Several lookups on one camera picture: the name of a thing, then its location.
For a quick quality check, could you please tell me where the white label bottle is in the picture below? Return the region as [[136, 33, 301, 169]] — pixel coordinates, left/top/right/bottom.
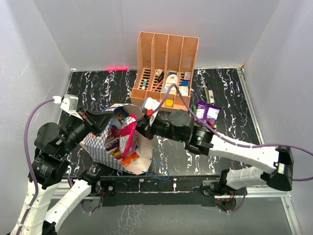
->
[[162, 74, 178, 94]]

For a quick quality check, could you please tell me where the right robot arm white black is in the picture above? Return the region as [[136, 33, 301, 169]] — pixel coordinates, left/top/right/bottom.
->
[[135, 110, 293, 196]]

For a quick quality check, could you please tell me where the black grey stapler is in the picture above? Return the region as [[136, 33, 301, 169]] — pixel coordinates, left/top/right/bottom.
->
[[204, 82, 215, 105]]

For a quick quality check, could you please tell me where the pink marker strip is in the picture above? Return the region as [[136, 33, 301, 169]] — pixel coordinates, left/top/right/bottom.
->
[[105, 66, 129, 71]]

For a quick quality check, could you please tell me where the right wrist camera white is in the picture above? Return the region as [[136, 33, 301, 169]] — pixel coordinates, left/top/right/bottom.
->
[[141, 97, 160, 126]]

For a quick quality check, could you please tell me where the green white glue stick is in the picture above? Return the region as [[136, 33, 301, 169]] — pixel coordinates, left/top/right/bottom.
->
[[141, 79, 147, 90]]

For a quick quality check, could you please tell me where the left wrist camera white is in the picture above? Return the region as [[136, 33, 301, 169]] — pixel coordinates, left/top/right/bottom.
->
[[60, 94, 81, 118]]

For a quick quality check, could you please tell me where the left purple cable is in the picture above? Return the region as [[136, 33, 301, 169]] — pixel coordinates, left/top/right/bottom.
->
[[14, 96, 62, 235]]

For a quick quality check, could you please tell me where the colourful candy packet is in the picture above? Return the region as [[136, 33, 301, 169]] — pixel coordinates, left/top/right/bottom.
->
[[114, 107, 129, 129]]

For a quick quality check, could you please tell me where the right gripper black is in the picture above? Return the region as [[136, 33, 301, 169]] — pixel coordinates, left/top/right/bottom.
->
[[131, 115, 186, 142]]

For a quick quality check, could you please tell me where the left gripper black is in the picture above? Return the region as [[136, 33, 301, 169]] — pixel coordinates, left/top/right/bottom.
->
[[59, 104, 115, 156]]

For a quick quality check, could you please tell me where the checkered paper bag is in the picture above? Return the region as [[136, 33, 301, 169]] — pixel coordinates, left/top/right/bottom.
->
[[78, 103, 170, 180]]

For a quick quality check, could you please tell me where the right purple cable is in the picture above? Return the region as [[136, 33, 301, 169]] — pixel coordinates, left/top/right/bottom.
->
[[146, 83, 313, 213]]

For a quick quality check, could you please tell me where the white small box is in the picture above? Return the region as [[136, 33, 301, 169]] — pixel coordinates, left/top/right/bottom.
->
[[179, 86, 189, 96]]

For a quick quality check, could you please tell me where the orange snack packet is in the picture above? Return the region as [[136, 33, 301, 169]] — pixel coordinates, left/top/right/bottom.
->
[[121, 152, 140, 167]]

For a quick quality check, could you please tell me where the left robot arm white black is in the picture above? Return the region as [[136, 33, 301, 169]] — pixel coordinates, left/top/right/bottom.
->
[[11, 108, 114, 235]]

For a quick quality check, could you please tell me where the purple cable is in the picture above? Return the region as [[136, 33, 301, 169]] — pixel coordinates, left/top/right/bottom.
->
[[14, 96, 62, 235], [146, 83, 313, 213]]

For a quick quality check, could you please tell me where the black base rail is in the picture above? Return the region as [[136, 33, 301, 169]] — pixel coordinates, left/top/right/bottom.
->
[[92, 174, 247, 208]]

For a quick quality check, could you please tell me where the pink snack packet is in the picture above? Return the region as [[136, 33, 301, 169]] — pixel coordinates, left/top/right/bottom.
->
[[119, 115, 137, 158]]

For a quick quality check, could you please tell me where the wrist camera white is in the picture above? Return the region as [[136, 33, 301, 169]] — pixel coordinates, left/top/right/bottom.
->
[[141, 97, 160, 126], [60, 94, 81, 118]]

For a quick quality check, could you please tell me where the peach desk organizer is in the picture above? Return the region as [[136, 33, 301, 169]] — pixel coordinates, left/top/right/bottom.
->
[[131, 32, 199, 112]]

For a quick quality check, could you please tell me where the green snack packet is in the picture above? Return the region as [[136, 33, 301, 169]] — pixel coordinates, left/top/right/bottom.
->
[[192, 103, 220, 129]]

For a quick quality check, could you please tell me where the purple snack packet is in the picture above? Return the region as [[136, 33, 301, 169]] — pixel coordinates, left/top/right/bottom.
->
[[196, 101, 221, 127]]

